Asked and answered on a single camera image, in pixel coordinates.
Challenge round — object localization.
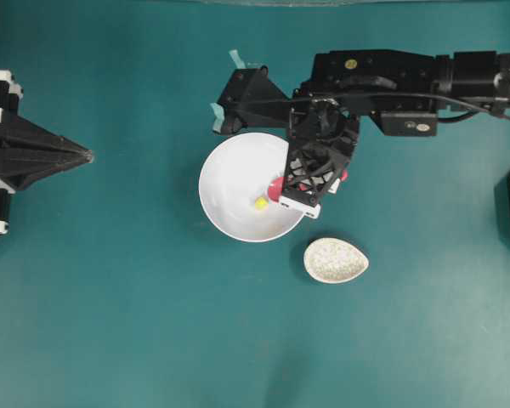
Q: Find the white round bowl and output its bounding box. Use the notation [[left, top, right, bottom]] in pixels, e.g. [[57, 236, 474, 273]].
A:
[[199, 133, 303, 243]]

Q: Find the red plastic spoon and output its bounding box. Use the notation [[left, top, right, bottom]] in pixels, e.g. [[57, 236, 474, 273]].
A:
[[267, 170, 349, 202]]

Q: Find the speckled teardrop small dish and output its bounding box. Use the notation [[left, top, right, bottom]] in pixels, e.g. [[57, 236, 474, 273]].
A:
[[303, 238, 370, 284]]

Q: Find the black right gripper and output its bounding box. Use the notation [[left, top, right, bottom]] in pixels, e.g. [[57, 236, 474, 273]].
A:
[[278, 99, 360, 218]]

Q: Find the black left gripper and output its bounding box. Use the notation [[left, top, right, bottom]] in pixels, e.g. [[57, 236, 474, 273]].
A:
[[0, 70, 94, 235]]

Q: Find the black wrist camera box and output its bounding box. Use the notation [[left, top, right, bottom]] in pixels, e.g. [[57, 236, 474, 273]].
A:
[[210, 49, 291, 137]]

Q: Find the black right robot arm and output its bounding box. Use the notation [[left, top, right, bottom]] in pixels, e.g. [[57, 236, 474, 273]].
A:
[[279, 50, 510, 218]]

